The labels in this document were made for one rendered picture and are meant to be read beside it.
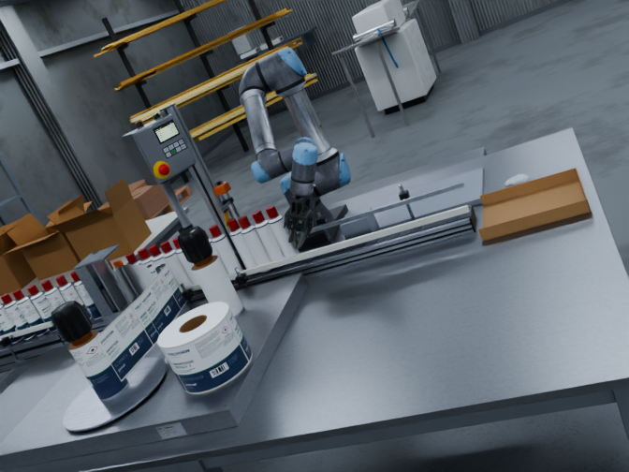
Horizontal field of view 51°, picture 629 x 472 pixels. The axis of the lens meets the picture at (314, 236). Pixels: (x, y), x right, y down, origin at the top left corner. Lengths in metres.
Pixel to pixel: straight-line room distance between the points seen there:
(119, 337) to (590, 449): 1.36
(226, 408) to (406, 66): 6.83
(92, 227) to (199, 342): 2.33
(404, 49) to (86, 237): 5.11
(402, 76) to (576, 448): 6.49
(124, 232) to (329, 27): 8.63
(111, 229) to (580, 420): 2.64
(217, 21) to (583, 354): 11.60
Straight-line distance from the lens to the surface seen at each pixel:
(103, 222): 3.85
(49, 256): 4.24
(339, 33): 11.94
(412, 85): 8.15
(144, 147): 2.26
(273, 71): 2.36
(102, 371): 1.90
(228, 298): 2.00
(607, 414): 2.19
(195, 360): 1.66
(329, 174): 2.40
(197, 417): 1.63
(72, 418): 1.97
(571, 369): 1.35
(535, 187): 2.16
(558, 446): 2.12
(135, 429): 1.75
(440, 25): 11.66
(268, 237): 2.19
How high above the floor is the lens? 1.63
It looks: 18 degrees down
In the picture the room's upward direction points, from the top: 24 degrees counter-clockwise
